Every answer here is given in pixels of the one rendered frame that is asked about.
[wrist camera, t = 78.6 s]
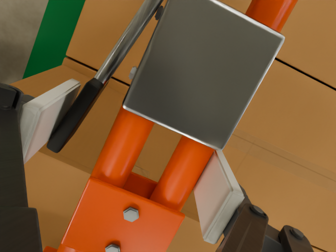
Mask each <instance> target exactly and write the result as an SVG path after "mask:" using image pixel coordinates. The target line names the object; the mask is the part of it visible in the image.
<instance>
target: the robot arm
mask: <svg viewBox="0 0 336 252"><path fill-rule="evenodd" d="M80 87H81V84H80V81H77V80H75V79H73V78H72V79H69V80H67V81H66V82H64V83H62V84H60V85H58V86H56V87H55V88H53V89H51V90H49V91H47V92H45V93H44V94H42V95H40V96H38V97H33V96H31V95H29V94H24V93H23V92H22V91H21V90H20V89H18V88H16V87H14V86H12V85H9V84H5V83H0V252H43V248H42V241H41V233H40V226H39V219H38V212H37V209H36V208H34V207H28V197H27V187H26V178H25V168H24V164H25V163H26V162H27V161H28V160H29V159H30V158H31V157H32V156H33V155H34V154H35V153H36V152H37V151H38V150H39V149H40V148H41V147H42V146H43V145H44V144H45V143H46V142H47V141H48V140H49V139H50V138H51V137H52V135H53V134H54V132H55V131H56V129H57V127H58V126H59V124H60V123H61V121H62V120H63V118H64V117H65V115H66V113H67V112H68V110H69V109H70V107H71V106H72V104H73V103H74V101H75V100H76V97H77V94H78V92H79V89H80ZM193 191H194V196H195V201H196V206H197V212H198V217H199V222H200V227H201V232H202V237H203V240H204V241H206V242H208V243H211V244H217V242H218V241H219V239H220V237H221V236H222V234H223V235H224V238H223V240H222V241H221V243H220V245H219V246H218V248H217V250H216V251H215V252H314V250H313V248H312V246H311V244H310V242H309V240H308V239H307V237H306V236H305V235H304V234H303V233H302V232H301V231H300V230H298V229H297V228H294V227H292V226H290V225H284V226H283V228H282V229H281V231H279V230H277V229H276V228H274V227H272V226H270V225H269V224H268V222H269V217H268V216H267V214H266V213H265V212H264V211H263V210H262V209H261V208H259V207H258V206H256V205H253V204H252V203H251V201H250V199H249V197H248V195H247V193H246V191H245V190H244V188H243V187H242V186H241V185H240V184H239V183H238V182H237V180H236V178H235V176H234V174H233V172H232V170H231V168H230V166H229V164H228V162H227V160H226V158H225V156H224V154H223V152H222V151H217V150H214V152H213V154H212V155H211V157H210V159H209V161H208V163H207V164H206V166H205V168H204V170H203V172H202V173H201V175H200V177H199V179H198V181H197V182H196V184H195V186H194V188H193Z"/></svg>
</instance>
